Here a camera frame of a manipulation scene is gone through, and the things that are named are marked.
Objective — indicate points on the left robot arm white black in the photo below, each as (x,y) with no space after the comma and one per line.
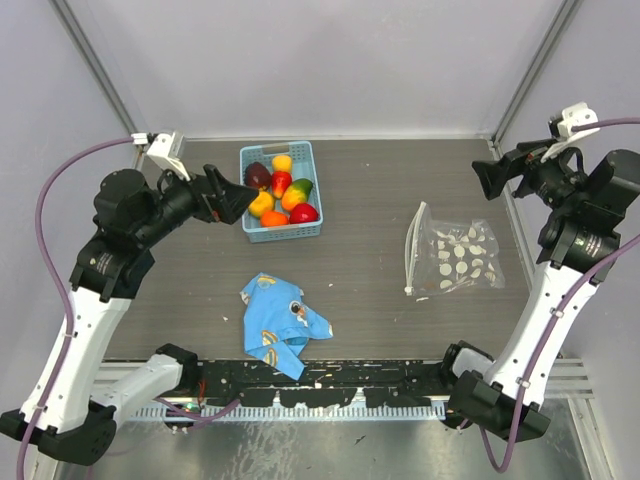
(65,417)

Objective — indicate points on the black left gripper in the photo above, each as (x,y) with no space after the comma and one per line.
(231,198)

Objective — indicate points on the clear polka dot zip bag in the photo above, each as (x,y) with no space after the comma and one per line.
(441,257)

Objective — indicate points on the light blue plastic basket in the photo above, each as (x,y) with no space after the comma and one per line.
(303,167)

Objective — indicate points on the small orange fake tangerine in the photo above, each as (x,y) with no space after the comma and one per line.
(282,163)

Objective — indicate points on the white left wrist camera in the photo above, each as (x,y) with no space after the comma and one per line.
(164,149)

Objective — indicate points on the bright orange fake ball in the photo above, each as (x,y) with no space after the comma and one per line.
(273,218)

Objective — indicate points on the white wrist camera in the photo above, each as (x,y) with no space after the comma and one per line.
(164,149)
(571,125)

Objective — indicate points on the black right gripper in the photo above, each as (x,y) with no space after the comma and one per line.
(495,173)

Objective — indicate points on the red fake strawberry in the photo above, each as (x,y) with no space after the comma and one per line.
(280,182)

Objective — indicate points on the yellow fake lemon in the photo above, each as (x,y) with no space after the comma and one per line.
(263,203)

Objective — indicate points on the orange fake fruit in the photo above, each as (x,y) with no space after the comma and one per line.
(297,192)

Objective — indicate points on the blue patterned cloth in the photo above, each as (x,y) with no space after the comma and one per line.
(278,324)

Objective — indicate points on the white slotted cable duct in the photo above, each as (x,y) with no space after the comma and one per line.
(356,411)

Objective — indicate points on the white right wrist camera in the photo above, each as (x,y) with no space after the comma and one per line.
(571,125)

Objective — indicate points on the dark red fake fruit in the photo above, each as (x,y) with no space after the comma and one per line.
(256,175)

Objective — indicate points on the red fake apple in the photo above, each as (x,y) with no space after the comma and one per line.
(303,213)

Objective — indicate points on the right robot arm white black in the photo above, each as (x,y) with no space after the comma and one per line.
(579,243)

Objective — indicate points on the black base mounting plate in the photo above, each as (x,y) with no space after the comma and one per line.
(382,383)

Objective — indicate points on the aluminium frame rail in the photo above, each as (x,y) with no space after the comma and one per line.
(568,379)

